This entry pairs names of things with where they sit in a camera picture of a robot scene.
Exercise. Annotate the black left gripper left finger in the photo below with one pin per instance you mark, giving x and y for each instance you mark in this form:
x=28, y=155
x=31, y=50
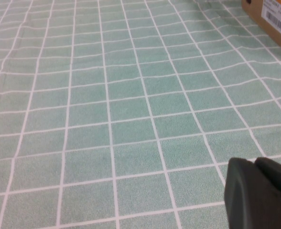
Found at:
x=250, y=205

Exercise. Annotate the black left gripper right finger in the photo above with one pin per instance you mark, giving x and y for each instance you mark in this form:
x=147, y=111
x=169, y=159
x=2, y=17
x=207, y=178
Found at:
x=276, y=174

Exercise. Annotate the brown cardboard shoe box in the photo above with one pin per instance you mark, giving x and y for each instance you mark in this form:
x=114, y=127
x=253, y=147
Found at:
x=252, y=12

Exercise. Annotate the white orange barcode label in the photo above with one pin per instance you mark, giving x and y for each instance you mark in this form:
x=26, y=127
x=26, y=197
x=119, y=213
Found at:
x=279, y=14

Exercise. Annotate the green white checked tablecloth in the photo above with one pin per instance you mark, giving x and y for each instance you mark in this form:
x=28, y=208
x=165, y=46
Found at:
x=107, y=119

